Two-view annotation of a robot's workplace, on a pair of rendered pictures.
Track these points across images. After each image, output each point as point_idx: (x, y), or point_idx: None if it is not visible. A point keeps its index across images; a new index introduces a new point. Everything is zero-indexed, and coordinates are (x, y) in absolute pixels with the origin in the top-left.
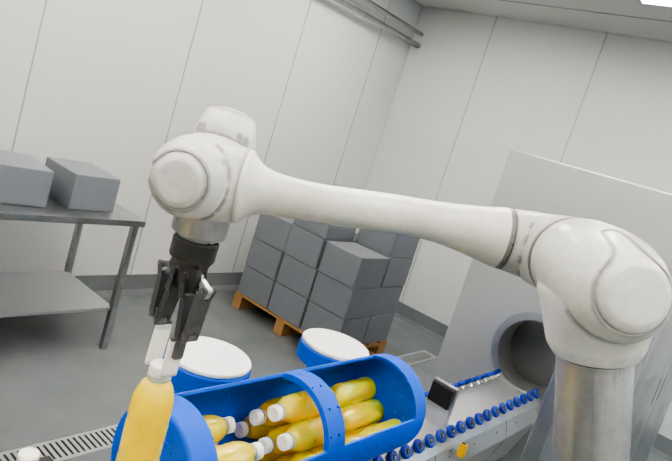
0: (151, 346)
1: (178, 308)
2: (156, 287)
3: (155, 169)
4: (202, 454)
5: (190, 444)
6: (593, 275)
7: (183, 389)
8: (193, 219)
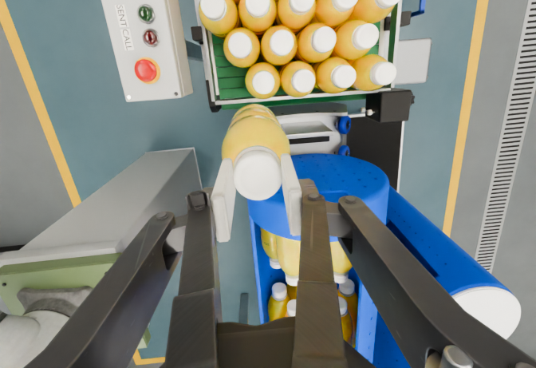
0: (285, 169)
1: (212, 261)
2: (397, 258)
3: None
4: (267, 215)
5: (277, 207)
6: None
7: (445, 275)
8: None
